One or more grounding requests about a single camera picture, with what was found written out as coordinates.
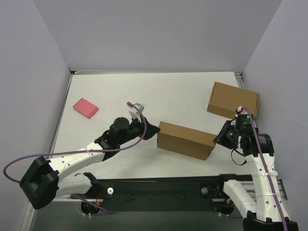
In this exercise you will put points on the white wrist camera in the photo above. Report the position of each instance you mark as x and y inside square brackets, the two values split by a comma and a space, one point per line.
[240, 111]
[135, 111]

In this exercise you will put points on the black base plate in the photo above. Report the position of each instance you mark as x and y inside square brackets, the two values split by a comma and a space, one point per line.
[181, 194]

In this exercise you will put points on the folded brown cardboard box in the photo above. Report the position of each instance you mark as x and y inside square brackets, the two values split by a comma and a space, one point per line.
[225, 99]

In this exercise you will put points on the aluminium frame rail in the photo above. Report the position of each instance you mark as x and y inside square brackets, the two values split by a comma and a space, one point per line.
[249, 187]

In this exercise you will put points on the small pink box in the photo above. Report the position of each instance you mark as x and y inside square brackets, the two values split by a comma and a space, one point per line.
[85, 108]

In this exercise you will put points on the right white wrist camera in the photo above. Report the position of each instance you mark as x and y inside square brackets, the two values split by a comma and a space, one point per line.
[240, 111]

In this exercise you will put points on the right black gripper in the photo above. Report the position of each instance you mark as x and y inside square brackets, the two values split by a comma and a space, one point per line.
[224, 134]

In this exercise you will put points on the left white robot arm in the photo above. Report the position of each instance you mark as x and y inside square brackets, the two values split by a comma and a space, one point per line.
[48, 179]

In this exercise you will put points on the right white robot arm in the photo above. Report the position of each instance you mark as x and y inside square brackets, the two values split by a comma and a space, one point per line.
[266, 212]

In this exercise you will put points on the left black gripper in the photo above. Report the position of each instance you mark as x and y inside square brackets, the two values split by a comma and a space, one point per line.
[146, 130]

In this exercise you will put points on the brown cardboard box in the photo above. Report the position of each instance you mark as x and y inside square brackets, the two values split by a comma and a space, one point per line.
[225, 99]
[185, 141]

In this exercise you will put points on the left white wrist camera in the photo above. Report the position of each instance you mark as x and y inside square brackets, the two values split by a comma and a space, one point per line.
[135, 111]

